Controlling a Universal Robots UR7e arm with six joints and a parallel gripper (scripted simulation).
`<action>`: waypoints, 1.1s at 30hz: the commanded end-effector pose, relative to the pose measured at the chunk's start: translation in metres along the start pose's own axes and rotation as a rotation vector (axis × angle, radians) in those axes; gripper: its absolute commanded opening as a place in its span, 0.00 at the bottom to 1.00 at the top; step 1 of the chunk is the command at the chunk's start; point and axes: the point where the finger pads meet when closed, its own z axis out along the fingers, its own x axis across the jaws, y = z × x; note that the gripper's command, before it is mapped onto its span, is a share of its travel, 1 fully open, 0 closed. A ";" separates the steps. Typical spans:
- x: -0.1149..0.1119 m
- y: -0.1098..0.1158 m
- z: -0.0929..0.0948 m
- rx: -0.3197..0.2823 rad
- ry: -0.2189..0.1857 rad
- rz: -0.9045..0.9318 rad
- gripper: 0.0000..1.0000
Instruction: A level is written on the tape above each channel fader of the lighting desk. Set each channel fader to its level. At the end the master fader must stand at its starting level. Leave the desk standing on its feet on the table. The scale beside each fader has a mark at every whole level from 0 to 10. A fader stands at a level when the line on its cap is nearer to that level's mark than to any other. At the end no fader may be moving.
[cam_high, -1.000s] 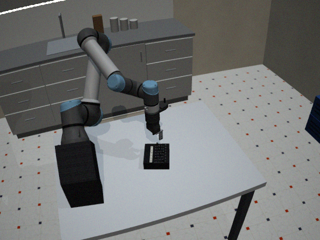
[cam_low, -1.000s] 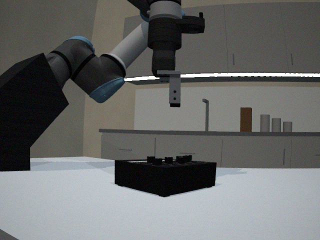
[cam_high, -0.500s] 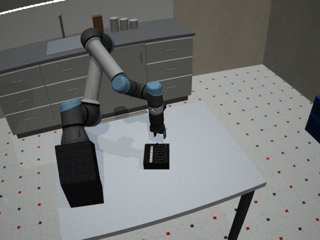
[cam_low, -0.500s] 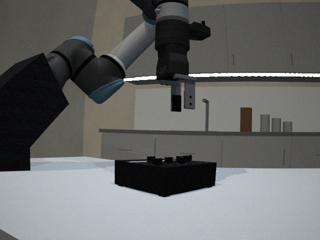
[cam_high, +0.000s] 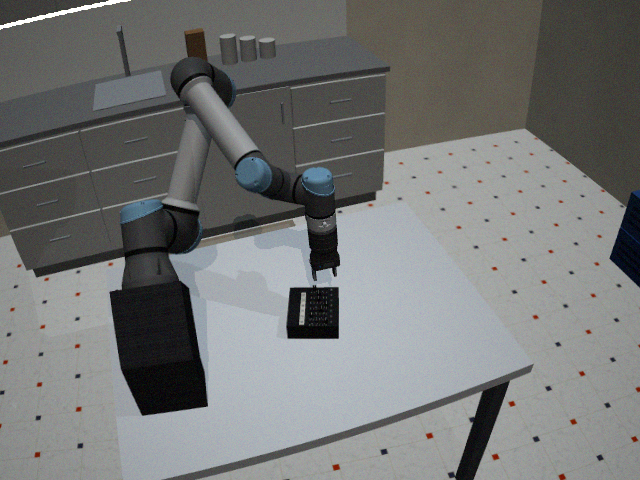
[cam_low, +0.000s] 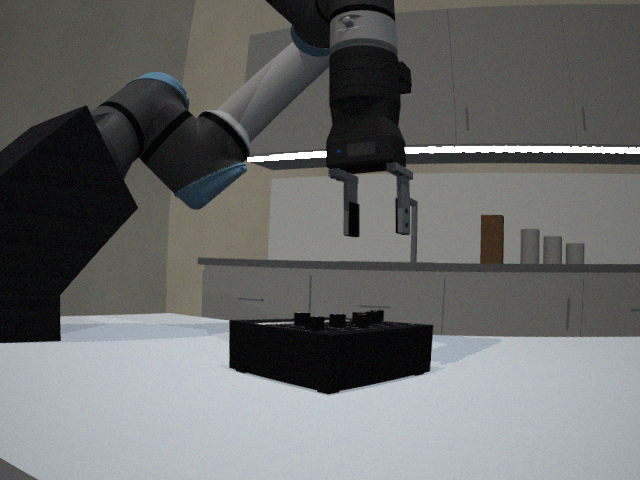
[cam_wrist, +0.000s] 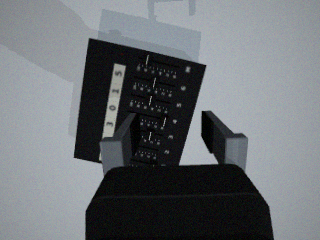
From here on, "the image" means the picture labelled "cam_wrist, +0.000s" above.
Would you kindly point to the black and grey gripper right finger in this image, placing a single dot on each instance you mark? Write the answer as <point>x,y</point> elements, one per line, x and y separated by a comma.
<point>227,147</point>

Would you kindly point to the black lighting desk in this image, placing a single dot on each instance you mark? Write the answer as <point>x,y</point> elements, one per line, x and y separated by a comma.
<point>115,84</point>

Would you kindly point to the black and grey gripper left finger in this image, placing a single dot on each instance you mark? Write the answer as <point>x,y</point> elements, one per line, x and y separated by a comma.
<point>117,150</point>

